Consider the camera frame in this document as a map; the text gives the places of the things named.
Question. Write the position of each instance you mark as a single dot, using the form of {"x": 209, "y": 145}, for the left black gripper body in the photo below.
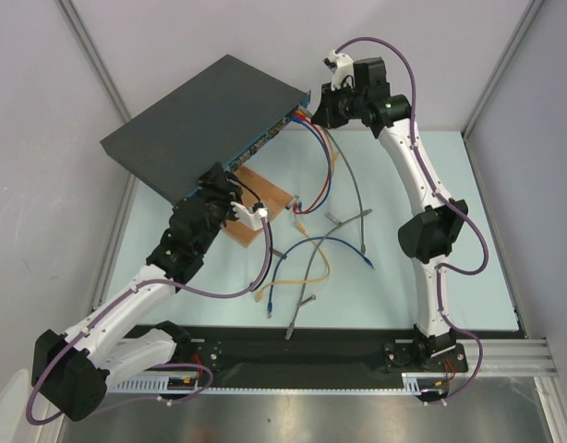
{"x": 217, "y": 206}

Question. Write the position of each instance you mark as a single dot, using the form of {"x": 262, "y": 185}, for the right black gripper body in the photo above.
{"x": 328, "y": 108}

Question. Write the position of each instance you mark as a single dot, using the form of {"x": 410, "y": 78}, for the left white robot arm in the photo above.
{"x": 74, "y": 369}

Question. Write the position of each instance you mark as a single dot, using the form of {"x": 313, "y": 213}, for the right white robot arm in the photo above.
{"x": 359, "y": 90}

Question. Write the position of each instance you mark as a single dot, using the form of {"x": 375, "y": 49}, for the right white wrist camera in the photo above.
{"x": 341, "y": 66}

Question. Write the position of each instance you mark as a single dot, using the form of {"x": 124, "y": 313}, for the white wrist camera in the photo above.
{"x": 341, "y": 66}
{"x": 252, "y": 218}

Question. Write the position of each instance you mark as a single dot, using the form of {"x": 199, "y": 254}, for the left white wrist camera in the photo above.
{"x": 252, "y": 218}

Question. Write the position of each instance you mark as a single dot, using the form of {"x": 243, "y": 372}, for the dark grey network switch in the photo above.
{"x": 217, "y": 116}

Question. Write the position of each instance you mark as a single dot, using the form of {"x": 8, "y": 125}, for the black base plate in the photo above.
{"x": 330, "y": 350}

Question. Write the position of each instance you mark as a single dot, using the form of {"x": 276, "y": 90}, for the white cable duct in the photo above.
{"x": 295, "y": 379}

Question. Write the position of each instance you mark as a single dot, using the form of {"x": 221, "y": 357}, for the aluminium rail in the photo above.
{"x": 517, "y": 358}

